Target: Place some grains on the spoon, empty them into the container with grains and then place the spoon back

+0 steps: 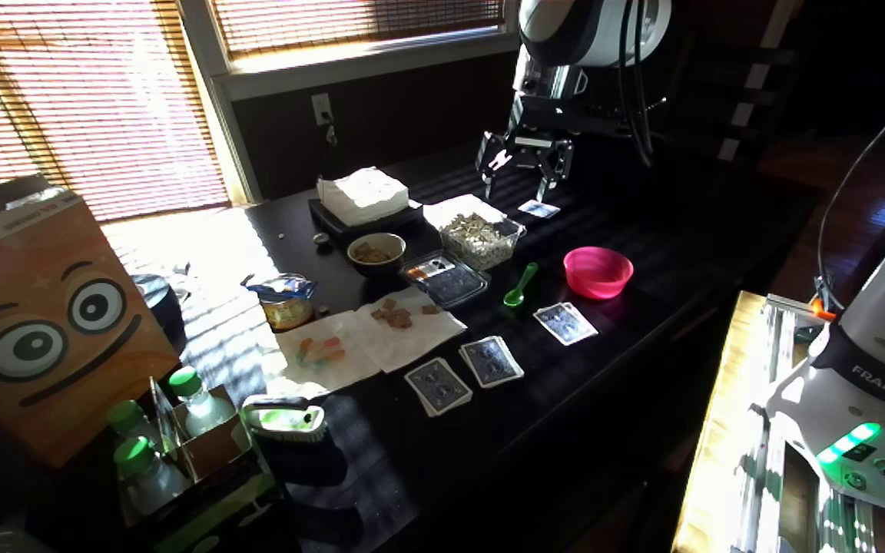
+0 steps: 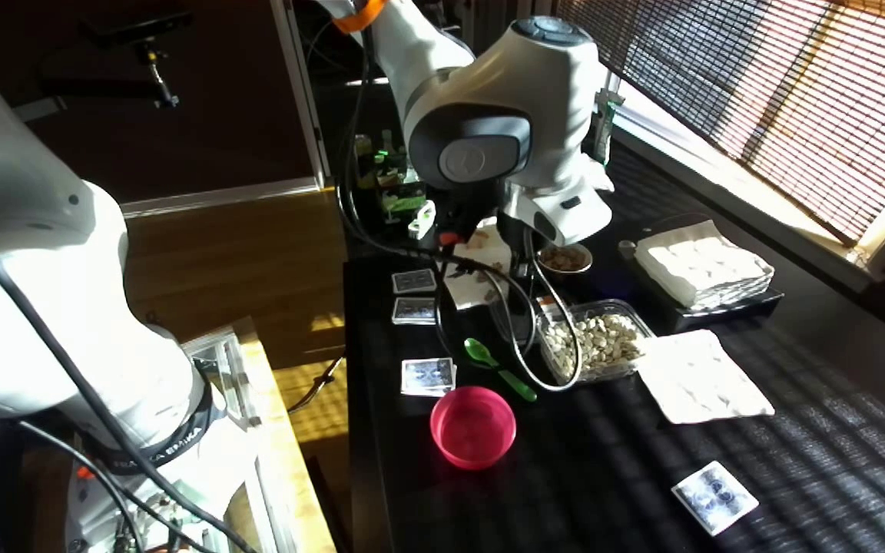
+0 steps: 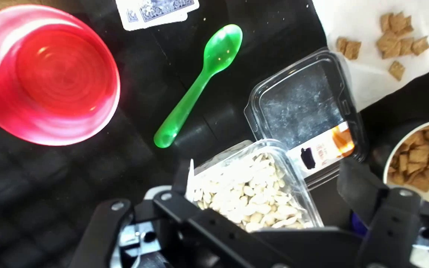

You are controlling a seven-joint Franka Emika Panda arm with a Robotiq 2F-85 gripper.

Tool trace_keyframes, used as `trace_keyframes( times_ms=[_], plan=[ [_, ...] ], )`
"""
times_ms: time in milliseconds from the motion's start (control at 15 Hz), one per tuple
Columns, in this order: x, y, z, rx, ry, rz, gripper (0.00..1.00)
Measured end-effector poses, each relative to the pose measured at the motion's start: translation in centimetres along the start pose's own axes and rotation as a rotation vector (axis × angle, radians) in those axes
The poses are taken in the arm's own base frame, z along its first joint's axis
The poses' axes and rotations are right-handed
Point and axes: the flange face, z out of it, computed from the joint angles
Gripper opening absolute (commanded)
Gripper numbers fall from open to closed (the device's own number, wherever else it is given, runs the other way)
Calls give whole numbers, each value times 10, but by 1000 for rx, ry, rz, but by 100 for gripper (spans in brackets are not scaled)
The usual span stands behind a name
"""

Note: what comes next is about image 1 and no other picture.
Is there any small bowl with grains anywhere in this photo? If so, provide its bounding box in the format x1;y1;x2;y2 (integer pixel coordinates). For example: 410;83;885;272
345;230;409;277

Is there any white wall outlet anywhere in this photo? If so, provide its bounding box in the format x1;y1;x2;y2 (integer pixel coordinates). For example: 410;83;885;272
310;88;338;131

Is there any white paper with snacks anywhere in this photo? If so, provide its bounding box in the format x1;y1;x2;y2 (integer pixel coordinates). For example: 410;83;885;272
277;285;470;397

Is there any clear container with grains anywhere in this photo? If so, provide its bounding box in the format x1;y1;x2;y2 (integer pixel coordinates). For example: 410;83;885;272
438;213;527;272

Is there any dark round cup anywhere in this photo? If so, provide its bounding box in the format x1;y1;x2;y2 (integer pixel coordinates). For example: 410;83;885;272
131;271;191;349

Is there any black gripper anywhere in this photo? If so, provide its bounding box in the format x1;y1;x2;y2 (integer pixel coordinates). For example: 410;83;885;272
473;60;589;213

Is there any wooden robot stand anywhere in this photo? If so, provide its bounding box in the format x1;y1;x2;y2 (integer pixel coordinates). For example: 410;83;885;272
669;290;885;553

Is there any black tray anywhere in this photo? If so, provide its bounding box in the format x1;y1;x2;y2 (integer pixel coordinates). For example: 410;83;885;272
304;194;444;257

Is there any window blind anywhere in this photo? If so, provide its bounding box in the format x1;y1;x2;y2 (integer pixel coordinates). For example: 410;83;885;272
0;0;512;225

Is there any green cap bottle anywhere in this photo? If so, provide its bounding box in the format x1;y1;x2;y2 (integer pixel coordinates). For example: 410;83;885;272
164;365;237;439
114;433;192;515
101;398;160;454

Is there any pink plastic bowl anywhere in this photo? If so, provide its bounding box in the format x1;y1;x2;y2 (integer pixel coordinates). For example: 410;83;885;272
558;244;636;303

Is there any flat white paper napkin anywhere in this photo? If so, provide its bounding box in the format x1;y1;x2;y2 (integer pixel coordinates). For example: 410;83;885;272
421;189;512;232

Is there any stack of white napkins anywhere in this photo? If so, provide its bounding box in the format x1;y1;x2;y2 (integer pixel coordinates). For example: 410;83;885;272
313;162;410;227

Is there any small white device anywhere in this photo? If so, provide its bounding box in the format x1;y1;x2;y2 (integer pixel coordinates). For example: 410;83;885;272
240;397;332;443

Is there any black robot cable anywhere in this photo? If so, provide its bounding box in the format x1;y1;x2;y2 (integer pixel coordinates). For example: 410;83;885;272
807;57;885;302

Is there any cardboard box with face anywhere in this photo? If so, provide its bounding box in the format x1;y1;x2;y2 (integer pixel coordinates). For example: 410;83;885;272
0;188;184;471

